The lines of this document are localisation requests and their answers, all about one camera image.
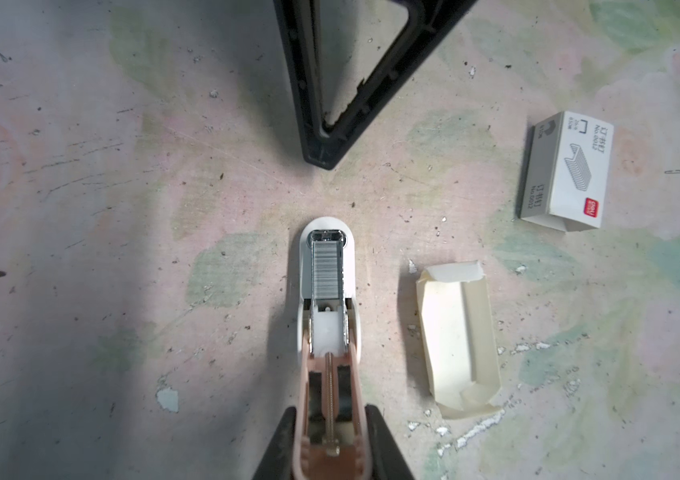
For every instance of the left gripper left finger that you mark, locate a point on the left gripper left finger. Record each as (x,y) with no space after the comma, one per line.
(276,463)

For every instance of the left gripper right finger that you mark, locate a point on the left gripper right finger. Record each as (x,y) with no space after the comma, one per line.
(388,462)

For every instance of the pink stapler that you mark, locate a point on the pink stapler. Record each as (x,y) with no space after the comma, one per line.
(331,439)

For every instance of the white staple box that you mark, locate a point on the white staple box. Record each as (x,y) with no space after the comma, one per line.
(567,172)

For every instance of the staple box tray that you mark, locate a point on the staple box tray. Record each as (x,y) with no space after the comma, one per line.
(459,340)

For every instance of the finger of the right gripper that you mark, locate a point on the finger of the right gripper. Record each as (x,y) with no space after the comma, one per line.
(323,144)

